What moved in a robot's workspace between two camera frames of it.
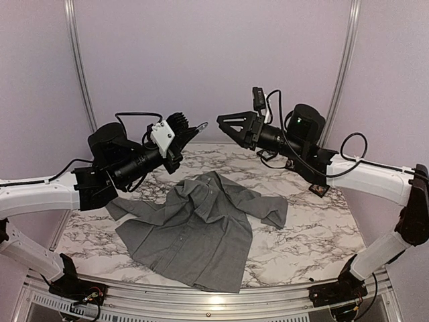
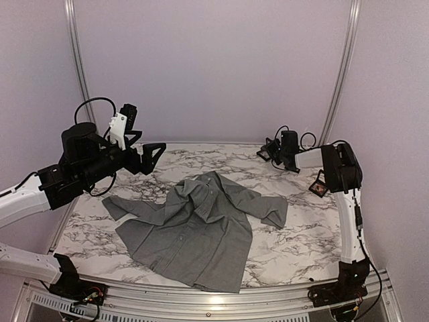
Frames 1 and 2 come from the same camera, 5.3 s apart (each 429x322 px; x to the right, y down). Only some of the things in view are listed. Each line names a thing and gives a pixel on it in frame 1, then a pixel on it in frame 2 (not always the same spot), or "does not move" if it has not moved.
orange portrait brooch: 319,189 does not move
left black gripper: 173,149 → 147,164
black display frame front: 320,190 does not move
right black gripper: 247,136 → 277,161
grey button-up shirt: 201,237 does not move
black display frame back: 267,155 does not move
